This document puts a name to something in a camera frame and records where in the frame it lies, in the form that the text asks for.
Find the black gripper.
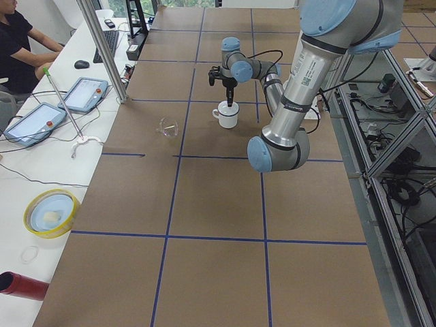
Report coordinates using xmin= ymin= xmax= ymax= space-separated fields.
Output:
xmin=221 ymin=71 xmax=237 ymax=107

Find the white enamel cup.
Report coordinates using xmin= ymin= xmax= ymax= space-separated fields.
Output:
xmin=212 ymin=101 xmax=240 ymax=129

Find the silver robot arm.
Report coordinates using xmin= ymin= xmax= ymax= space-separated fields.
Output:
xmin=216 ymin=1 xmax=404 ymax=172

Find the clear plastic funnel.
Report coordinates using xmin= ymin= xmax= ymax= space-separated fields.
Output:
xmin=156 ymin=117 xmax=179 ymax=138

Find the black computer box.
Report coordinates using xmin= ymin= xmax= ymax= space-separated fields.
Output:
xmin=126 ymin=34 xmax=146 ymax=61

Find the black keyboard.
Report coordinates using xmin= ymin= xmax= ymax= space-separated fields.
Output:
xmin=92 ymin=29 xmax=121 ymax=64

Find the far teach pendant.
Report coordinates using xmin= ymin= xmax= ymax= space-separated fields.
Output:
xmin=62 ymin=77 xmax=108 ymax=113

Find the teach pendant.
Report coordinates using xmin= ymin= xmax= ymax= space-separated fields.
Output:
xmin=62 ymin=77 xmax=108 ymax=113
xmin=3 ymin=102 xmax=66 ymax=146

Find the brown cardboard mat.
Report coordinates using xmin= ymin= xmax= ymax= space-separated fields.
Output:
xmin=35 ymin=8 xmax=389 ymax=326

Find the black computer mouse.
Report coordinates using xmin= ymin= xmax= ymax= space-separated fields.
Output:
xmin=74 ymin=60 xmax=90 ymax=69

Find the green tipped metal rod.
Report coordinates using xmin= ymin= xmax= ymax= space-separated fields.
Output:
xmin=42 ymin=67 xmax=84 ymax=142

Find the near teach pendant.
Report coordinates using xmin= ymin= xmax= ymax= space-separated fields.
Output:
xmin=3 ymin=102 xmax=66 ymax=146

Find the seated person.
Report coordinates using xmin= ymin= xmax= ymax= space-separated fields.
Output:
xmin=1 ymin=1 xmax=63 ymax=94

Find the yellow tape roll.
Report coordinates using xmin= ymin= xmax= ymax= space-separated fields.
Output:
xmin=23 ymin=189 xmax=81 ymax=239

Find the red bottle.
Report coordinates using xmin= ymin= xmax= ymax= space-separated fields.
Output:
xmin=1 ymin=271 xmax=49 ymax=301

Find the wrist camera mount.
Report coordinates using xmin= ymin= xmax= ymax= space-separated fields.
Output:
xmin=208 ymin=66 xmax=222 ymax=86

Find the aluminium frame post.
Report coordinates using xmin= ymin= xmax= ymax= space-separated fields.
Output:
xmin=77 ymin=0 xmax=127 ymax=104

